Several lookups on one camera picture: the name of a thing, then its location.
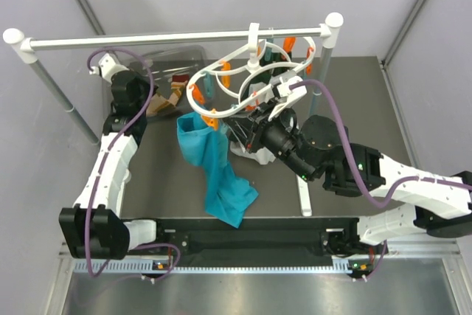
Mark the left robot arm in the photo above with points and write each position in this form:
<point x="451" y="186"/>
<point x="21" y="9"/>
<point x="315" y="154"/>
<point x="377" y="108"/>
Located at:
<point x="93" y="227"/>

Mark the white and green shirt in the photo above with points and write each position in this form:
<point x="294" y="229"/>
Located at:
<point x="263" y="156"/>

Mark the white clothes drying rack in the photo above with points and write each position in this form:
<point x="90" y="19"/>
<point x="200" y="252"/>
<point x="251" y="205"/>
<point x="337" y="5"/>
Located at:
<point x="26" y="49"/>

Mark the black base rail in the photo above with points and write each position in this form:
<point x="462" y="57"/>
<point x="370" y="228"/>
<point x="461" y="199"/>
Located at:
<point x="262" y="242"/>

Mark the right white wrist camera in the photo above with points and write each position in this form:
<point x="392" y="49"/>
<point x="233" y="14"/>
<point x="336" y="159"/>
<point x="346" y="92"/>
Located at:
<point x="279" y="95"/>

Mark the blue cloth garment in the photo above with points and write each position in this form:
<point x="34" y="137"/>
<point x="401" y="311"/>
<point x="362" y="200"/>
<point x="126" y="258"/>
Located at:
<point x="227" y="195"/>

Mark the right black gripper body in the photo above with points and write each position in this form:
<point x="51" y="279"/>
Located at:
<point x="265" y="111"/>

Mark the striped sock red cuff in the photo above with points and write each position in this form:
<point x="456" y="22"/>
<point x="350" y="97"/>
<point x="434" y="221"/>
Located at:
<point x="177" y="87"/>

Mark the white oval clip hanger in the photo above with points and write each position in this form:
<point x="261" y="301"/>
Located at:
<point x="256" y="45"/>

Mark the striped beige sock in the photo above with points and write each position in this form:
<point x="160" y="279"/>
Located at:
<point x="160" y="105"/>

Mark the clear plastic bin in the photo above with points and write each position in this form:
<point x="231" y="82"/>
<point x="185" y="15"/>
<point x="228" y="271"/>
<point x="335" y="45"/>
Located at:
<point x="166" y="71"/>

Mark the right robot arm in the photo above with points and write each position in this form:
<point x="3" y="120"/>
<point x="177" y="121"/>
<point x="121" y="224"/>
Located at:
<point x="436" y="205"/>

